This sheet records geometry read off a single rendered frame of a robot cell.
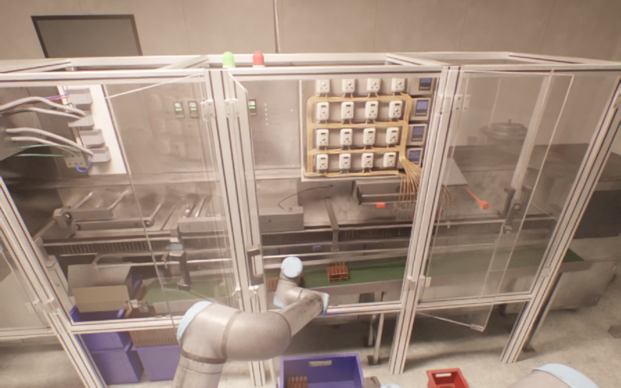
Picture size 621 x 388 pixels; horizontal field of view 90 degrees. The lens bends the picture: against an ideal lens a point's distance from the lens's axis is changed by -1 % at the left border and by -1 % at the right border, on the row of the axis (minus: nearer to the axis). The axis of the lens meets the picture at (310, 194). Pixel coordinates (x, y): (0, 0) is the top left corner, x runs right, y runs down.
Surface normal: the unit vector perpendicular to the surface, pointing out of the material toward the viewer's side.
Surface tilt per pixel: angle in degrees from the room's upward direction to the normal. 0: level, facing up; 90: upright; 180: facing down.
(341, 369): 90
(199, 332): 43
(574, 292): 90
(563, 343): 0
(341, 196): 90
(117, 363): 90
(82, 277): 57
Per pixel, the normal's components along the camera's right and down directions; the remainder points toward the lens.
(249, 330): 0.33, -0.57
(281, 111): 0.08, 0.46
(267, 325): 0.54, -0.63
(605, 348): 0.00, -0.89
